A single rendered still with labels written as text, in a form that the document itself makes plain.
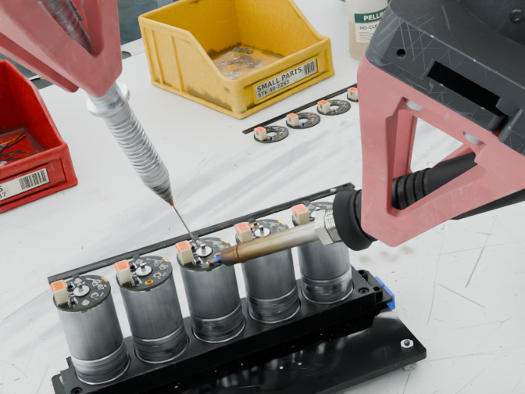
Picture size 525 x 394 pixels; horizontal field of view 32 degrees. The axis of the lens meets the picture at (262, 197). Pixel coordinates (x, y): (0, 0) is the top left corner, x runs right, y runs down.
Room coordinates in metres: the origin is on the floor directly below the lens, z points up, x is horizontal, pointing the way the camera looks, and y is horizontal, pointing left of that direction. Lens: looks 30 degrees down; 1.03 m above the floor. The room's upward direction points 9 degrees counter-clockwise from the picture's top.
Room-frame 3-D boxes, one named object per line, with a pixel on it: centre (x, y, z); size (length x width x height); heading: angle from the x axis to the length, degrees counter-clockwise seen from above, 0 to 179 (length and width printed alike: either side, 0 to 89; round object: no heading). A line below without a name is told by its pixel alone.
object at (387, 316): (0.32, 0.02, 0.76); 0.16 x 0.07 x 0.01; 106
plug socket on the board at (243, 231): (0.35, 0.01, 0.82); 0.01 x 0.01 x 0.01; 16
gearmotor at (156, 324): (0.33, 0.06, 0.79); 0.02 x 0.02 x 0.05
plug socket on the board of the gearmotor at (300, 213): (0.35, -0.02, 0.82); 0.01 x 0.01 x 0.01; 16
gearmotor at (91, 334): (0.32, 0.08, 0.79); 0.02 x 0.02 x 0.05
